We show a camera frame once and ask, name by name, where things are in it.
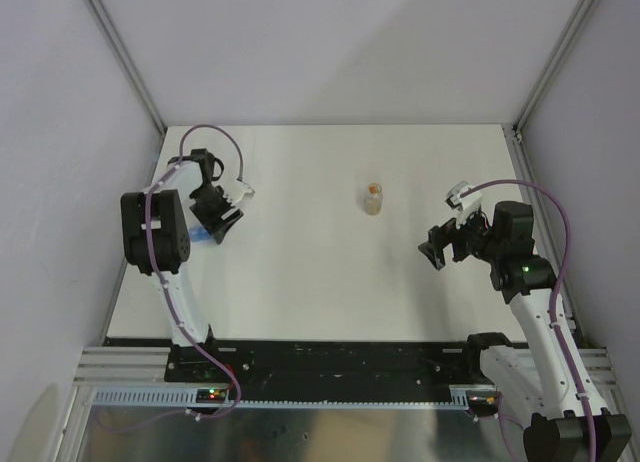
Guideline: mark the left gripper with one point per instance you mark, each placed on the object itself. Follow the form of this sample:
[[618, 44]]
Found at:
[[215, 222]]

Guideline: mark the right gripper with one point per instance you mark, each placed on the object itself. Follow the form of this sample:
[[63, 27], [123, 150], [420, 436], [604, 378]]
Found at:
[[441, 235]]

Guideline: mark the blue pill organizer box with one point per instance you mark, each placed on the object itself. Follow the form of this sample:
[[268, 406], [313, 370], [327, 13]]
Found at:
[[199, 234]]

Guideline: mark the clear pill bottle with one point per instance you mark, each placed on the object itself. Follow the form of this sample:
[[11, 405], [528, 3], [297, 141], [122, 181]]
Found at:
[[372, 199]]

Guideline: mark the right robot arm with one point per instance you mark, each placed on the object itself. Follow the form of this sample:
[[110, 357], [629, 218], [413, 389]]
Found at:
[[563, 415]]

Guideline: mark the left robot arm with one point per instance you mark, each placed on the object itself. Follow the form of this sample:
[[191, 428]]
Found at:
[[160, 224]]

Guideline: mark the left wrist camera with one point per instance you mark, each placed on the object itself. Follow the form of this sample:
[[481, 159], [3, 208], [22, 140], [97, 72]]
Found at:
[[235, 191]]

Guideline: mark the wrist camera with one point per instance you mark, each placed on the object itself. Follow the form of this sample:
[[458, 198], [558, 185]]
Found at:
[[235, 191], [464, 200]]

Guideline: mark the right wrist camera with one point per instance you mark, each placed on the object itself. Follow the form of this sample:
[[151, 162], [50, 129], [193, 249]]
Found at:
[[464, 200]]

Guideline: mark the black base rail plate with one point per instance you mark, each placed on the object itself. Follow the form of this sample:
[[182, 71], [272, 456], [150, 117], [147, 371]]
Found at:
[[310, 370]]

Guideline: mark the grey cable duct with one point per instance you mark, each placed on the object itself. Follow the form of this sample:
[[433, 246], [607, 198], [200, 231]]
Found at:
[[455, 398]]

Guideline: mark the left aluminium frame post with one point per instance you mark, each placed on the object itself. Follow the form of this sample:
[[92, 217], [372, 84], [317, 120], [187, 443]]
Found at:
[[117, 46]]

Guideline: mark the aluminium frame post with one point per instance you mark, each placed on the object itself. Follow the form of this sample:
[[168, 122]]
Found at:
[[569, 36], [117, 46]]

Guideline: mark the right aluminium frame post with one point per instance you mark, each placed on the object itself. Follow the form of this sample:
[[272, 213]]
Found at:
[[569, 36]]

